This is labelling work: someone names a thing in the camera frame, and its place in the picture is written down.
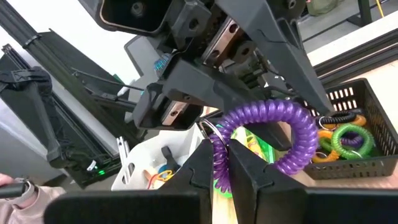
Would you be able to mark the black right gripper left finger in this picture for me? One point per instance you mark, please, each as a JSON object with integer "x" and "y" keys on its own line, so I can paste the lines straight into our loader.
{"x": 140, "y": 208}

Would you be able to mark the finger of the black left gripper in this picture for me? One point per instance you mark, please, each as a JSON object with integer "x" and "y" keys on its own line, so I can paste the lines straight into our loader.
{"x": 273, "y": 37}
{"x": 205, "y": 85}

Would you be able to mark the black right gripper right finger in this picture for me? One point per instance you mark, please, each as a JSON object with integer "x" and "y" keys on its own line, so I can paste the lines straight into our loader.
{"x": 295, "y": 208}

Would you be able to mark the tan rubber band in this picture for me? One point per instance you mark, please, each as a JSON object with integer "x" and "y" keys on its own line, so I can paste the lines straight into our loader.
{"x": 148, "y": 174}

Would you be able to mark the clear plastic bin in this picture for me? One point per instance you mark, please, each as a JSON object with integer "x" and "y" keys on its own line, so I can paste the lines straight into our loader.
{"x": 143, "y": 149}

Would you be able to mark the dark brown rubber band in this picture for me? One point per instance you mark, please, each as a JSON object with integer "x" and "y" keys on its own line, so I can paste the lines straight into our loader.
{"x": 169, "y": 157}

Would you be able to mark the yellow crayon pack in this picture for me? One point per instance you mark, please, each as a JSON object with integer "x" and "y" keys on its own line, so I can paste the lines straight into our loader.
{"x": 252, "y": 141}

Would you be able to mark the black plastic basket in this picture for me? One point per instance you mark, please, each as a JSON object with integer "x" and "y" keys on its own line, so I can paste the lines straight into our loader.
{"x": 382, "y": 124}

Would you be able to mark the person's forearm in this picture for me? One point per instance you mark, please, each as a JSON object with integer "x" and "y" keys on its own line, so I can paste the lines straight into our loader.
{"x": 31, "y": 205}

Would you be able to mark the olive green bag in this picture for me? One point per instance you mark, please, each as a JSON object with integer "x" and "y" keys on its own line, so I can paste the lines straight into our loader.
{"x": 323, "y": 6}

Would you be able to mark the dark grey case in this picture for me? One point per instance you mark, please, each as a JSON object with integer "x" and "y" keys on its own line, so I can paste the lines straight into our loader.
{"x": 140, "y": 56}

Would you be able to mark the black flat bar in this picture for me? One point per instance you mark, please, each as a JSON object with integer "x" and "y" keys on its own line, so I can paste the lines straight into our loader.
{"x": 90, "y": 81}

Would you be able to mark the black handheld object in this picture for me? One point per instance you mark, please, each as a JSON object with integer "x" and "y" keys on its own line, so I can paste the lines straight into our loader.
{"x": 12, "y": 189}

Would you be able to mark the person's hand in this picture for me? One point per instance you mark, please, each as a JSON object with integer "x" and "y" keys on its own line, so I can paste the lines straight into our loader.
{"x": 4, "y": 180}

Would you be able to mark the black stand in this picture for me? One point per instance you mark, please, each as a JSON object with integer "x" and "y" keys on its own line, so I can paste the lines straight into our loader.
{"x": 31, "y": 109}

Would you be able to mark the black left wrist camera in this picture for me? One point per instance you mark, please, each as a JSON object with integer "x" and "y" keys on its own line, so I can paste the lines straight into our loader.
{"x": 136, "y": 15}

